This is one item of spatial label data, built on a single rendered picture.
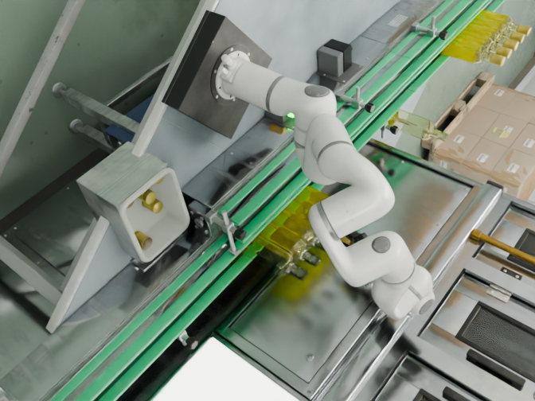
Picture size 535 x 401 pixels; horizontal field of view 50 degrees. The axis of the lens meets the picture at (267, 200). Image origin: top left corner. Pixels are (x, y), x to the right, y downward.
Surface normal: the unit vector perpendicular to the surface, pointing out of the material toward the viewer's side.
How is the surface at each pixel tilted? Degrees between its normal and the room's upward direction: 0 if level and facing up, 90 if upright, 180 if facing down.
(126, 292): 90
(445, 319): 90
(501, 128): 86
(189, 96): 1
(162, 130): 0
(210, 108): 1
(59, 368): 90
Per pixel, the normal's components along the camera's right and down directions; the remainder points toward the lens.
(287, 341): -0.11, -0.68
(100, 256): 0.77, 0.40
